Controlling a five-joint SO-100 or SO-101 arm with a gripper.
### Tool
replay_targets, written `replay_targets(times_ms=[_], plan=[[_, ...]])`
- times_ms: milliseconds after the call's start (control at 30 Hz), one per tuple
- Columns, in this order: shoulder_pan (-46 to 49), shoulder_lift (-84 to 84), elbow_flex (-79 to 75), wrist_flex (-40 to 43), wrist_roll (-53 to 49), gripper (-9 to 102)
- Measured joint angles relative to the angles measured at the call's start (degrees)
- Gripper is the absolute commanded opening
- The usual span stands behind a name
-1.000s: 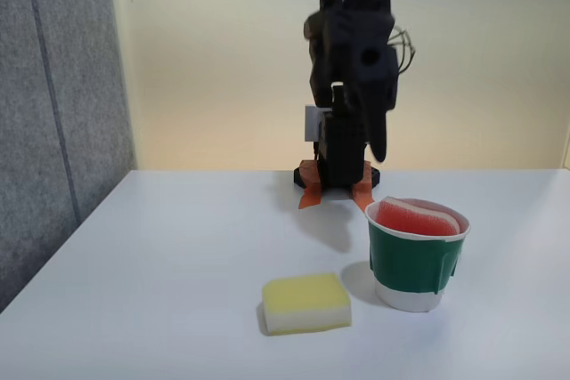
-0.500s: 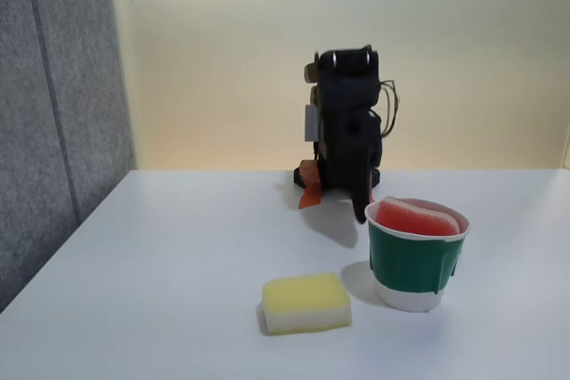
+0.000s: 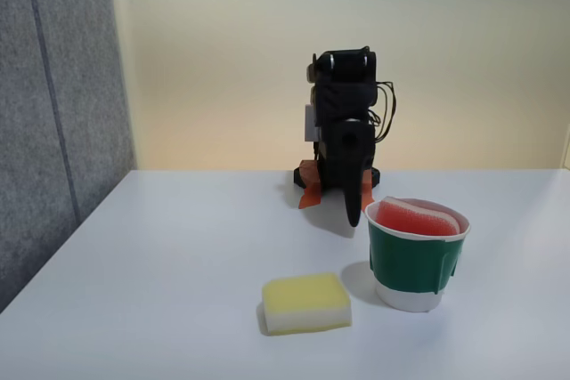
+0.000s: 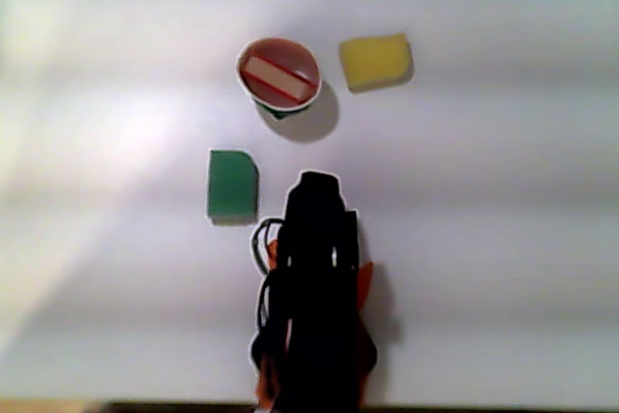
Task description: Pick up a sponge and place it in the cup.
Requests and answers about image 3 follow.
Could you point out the red sponge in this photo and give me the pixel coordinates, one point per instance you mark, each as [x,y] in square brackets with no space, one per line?
[414,220]

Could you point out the orange tape strip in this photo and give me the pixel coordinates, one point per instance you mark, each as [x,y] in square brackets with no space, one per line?
[368,191]
[309,193]

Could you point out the white paper cup green band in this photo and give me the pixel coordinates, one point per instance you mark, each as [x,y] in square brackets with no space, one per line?
[409,264]

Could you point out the yellow sponge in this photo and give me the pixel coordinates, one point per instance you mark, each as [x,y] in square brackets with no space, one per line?
[307,304]

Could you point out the grey fabric partition panel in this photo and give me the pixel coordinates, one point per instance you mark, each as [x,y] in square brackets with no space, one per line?
[58,108]

